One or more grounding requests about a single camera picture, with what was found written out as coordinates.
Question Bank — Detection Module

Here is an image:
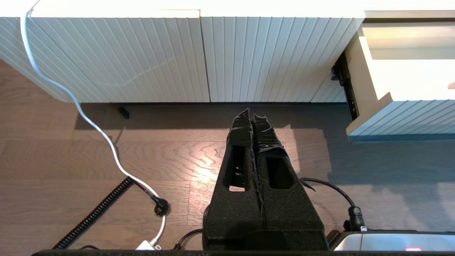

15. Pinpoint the thick white power cable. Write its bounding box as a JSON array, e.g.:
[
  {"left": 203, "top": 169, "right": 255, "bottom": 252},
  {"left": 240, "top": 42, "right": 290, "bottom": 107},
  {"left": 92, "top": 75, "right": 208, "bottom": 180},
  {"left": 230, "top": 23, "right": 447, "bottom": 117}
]
[{"left": 20, "top": 0, "right": 167, "bottom": 246}]

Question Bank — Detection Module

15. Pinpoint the white power strip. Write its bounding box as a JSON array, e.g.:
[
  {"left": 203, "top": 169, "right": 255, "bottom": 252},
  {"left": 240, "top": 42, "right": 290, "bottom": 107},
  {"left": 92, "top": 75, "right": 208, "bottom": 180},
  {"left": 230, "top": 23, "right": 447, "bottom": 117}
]
[{"left": 135, "top": 239, "right": 162, "bottom": 250}]

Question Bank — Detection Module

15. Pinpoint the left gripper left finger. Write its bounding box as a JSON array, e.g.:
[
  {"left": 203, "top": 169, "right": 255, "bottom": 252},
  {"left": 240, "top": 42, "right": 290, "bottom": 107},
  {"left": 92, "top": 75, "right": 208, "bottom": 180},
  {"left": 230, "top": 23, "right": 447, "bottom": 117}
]
[{"left": 203, "top": 108, "right": 265, "bottom": 249}]

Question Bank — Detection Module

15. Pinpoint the white fluted flat cabinet door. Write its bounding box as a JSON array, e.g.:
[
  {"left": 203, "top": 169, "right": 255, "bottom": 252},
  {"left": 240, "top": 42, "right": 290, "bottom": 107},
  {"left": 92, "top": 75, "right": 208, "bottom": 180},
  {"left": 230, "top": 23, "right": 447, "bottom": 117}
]
[{"left": 200, "top": 9, "right": 366, "bottom": 103}]

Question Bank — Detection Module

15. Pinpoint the cream TV cabinet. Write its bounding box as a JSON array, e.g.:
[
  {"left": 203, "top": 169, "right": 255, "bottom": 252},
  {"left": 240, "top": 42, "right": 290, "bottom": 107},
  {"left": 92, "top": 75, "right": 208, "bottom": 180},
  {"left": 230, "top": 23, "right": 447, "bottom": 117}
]
[{"left": 0, "top": 0, "right": 455, "bottom": 103}]

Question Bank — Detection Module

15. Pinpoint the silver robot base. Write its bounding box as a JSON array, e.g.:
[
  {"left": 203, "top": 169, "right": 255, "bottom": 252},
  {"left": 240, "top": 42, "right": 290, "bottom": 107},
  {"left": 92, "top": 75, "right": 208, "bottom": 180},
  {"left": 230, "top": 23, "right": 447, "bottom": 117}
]
[{"left": 329, "top": 229, "right": 455, "bottom": 251}]

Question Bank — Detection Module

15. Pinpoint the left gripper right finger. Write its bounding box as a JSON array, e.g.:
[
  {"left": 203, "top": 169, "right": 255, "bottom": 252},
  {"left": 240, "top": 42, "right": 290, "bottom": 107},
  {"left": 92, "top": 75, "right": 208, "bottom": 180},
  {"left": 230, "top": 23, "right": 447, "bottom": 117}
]
[{"left": 252, "top": 114, "right": 329, "bottom": 249}]

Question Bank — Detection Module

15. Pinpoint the black floor cable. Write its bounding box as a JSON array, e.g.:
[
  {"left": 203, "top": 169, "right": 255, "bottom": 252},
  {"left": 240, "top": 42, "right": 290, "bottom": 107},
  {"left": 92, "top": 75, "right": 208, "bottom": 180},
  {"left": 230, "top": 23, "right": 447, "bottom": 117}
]
[{"left": 173, "top": 177, "right": 366, "bottom": 250}]

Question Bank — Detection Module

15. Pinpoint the black drawer slide rail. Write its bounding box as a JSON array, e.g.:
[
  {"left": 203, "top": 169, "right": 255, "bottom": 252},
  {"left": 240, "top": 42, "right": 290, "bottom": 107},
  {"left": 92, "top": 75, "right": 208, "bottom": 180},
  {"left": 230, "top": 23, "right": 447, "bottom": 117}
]
[{"left": 331, "top": 53, "right": 360, "bottom": 121}]

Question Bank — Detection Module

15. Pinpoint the black coiled cable with plug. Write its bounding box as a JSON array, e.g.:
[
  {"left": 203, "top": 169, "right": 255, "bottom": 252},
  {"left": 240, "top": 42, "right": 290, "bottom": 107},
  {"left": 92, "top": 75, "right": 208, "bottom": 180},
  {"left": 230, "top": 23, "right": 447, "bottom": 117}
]
[{"left": 53, "top": 177, "right": 170, "bottom": 249}]

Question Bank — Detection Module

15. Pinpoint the white fluted drawer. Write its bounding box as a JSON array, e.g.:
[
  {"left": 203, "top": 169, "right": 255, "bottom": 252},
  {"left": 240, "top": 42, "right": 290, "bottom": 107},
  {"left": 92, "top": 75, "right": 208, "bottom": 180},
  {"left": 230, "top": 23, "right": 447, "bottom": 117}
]
[{"left": 346, "top": 21, "right": 455, "bottom": 143}]

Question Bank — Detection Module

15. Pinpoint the white fluted curved cabinet panel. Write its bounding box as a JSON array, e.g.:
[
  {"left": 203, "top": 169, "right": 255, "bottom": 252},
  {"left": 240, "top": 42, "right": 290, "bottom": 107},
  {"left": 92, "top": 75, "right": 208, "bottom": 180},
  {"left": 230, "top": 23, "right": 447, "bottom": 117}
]
[{"left": 0, "top": 9, "right": 211, "bottom": 103}]

